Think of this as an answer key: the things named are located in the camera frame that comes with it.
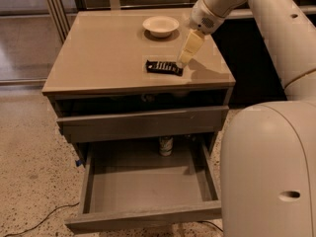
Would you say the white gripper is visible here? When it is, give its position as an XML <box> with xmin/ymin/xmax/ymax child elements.
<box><xmin>177</xmin><ymin>0</ymin><xmax>224</xmax><ymax>65</ymax></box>

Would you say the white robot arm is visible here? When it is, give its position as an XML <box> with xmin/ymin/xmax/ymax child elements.
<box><xmin>178</xmin><ymin>0</ymin><xmax>316</xmax><ymax>237</ymax></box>

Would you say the closed grey top drawer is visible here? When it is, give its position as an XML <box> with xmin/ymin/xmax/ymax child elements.
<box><xmin>57</xmin><ymin>106</ymin><xmax>229</xmax><ymax>143</ymax></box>

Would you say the grey drawer cabinet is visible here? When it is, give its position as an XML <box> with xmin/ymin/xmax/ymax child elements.
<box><xmin>41</xmin><ymin>7</ymin><xmax>237</xmax><ymax>237</ymax></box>

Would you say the small can in drawer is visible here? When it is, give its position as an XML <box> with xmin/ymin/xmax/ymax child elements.
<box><xmin>159</xmin><ymin>136</ymin><xmax>173</xmax><ymax>156</ymax></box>

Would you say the open grey middle drawer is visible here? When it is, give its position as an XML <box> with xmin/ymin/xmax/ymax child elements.
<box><xmin>65</xmin><ymin>137</ymin><xmax>221</xmax><ymax>234</ymax></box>

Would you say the white ceramic bowl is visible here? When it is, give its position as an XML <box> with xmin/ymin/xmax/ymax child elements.
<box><xmin>142</xmin><ymin>16</ymin><xmax>179</xmax><ymax>39</ymax></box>

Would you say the blue tape piece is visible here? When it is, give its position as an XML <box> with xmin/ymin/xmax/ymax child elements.
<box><xmin>75</xmin><ymin>160</ymin><xmax>82</xmax><ymax>167</ymax></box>

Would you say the metal railing frame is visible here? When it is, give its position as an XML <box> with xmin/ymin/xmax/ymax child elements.
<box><xmin>75</xmin><ymin>0</ymin><xmax>316</xmax><ymax>43</ymax></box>

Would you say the black cable under drawer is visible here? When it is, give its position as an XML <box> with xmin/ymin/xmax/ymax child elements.
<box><xmin>197</xmin><ymin>220</ymin><xmax>225</xmax><ymax>234</ymax></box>

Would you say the black floor cable left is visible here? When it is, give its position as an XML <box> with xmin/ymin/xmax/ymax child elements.
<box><xmin>3</xmin><ymin>201</ymin><xmax>81</xmax><ymax>237</ymax></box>

